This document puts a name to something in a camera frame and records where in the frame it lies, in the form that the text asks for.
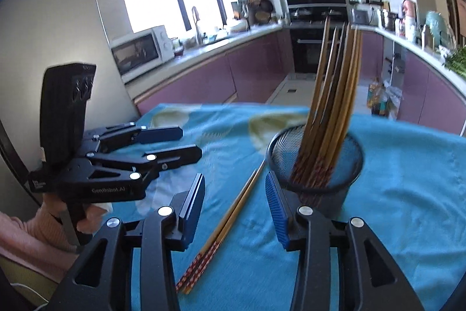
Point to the stainless steel pot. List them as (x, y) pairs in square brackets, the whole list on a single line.
[(388, 21)]

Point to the blue leaf-print tablecloth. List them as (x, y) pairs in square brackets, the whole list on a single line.
[(393, 205)]

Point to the person's left hand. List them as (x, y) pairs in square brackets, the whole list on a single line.
[(91, 221)]

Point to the brown patterned-end chopstick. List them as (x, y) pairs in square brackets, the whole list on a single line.
[(225, 220), (238, 212)]

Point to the bundle of wooden chopsticks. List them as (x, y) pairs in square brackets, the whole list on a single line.
[(338, 96)]

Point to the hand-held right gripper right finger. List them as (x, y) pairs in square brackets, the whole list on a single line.
[(276, 212)]

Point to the black mesh utensil holder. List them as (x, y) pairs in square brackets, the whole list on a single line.
[(327, 194)]

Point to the pale green kitchen appliance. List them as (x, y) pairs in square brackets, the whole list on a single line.
[(438, 28)]

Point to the green leafy vegetables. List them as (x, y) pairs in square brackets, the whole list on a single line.
[(457, 63)]

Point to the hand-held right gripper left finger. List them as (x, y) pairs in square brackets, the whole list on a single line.
[(193, 220)]

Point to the pink kettle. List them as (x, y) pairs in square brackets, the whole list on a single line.
[(408, 10)]

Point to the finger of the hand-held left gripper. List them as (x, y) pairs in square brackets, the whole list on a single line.
[(160, 135), (174, 155)]

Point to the black frying pan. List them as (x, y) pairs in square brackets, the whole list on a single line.
[(265, 6)]

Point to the white microwave oven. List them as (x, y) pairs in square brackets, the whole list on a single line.
[(160, 45)]

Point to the black stove and hood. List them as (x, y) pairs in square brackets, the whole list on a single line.
[(309, 3)]

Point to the steel sink faucet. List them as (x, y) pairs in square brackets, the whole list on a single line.
[(196, 19)]

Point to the grey refrigerator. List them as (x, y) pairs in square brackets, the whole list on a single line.
[(54, 23)]

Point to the yellow cooking oil bottle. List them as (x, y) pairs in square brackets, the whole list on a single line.
[(375, 96)]

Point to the purple kitchen base cabinets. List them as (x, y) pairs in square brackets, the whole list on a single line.
[(218, 77), (429, 99)]

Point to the person's left forearm pink sleeve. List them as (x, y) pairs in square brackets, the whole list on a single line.
[(25, 241)]

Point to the black built-in oven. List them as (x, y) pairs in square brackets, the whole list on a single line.
[(302, 52)]

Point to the white plastic bag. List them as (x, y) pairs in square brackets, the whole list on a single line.
[(394, 103)]

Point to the silver toaster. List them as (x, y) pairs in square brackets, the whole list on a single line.
[(362, 16)]

